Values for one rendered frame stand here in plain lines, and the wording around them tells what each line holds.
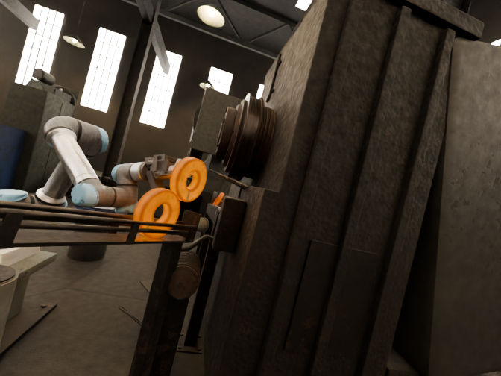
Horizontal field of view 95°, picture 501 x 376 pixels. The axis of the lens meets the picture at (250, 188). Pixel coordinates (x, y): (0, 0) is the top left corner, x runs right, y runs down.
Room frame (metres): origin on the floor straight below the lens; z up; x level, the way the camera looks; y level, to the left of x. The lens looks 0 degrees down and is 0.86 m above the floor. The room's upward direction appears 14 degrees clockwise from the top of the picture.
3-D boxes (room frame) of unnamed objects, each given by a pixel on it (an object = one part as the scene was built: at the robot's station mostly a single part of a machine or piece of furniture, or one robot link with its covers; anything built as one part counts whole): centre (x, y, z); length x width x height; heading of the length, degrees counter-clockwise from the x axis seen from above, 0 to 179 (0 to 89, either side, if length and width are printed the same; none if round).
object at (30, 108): (3.54, 3.39, 0.75); 0.70 x 0.48 x 1.50; 12
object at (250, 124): (1.27, 0.11, 1.11); 0.47 x 0.06 x 0.47; 12
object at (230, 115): (1.25, 0.21, 1.11); 0.28 x 0.06 x 0.28; 12
